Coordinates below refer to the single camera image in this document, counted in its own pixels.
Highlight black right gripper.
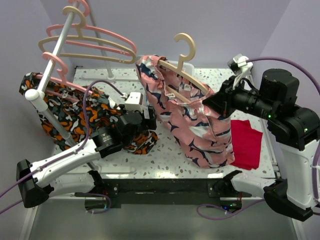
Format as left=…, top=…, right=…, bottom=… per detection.
left=203, top=73, right=277, bottom=119

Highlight pink patterned shorts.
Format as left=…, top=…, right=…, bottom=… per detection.
left=136, top=55, right=235, bottom=168

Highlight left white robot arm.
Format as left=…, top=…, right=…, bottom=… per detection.
left=16, top=106, right=157, bottom=208

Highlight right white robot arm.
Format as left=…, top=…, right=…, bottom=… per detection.
left=203, top=68, right=320, bottom=222

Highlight pink hanger front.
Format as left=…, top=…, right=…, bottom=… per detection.
left=37, top=51, right=87, bottom=93

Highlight pink hanger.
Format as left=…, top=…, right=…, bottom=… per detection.
left=38, top=0, right=137, bottom=64
left=37, top=51, right=87, bottom=93

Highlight pink hanger rear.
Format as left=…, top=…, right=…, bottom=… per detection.
left=38, top=0, right=137, bottom=64

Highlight red folded cloth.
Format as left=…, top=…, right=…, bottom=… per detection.
left=231, top=120, right=263, bottom=170

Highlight white plastic basket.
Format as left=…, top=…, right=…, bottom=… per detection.
left=139, top=59, right=196, bottom=106

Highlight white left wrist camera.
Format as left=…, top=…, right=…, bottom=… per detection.
left=124, top=92, right=143, bottom=112

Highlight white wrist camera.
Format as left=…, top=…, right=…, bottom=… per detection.
left=227, top=54, right=253, bottom=90
left=124, top=92, right=143, bottom=112

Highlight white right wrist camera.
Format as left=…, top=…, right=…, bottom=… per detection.
left=227, top=54, right=253, bottom=90

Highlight aluminium table frame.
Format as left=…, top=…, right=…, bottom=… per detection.
left=18, top=66, right=307, bottom=240

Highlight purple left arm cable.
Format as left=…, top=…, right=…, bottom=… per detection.
left=0, top=79, right=126, bottom=216

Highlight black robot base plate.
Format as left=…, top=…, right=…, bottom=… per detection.
left=75, top=178, right=244, bottom=213

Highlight white clothes rack rail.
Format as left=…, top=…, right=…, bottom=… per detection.
left=25, top=10, right=76, bottom=147

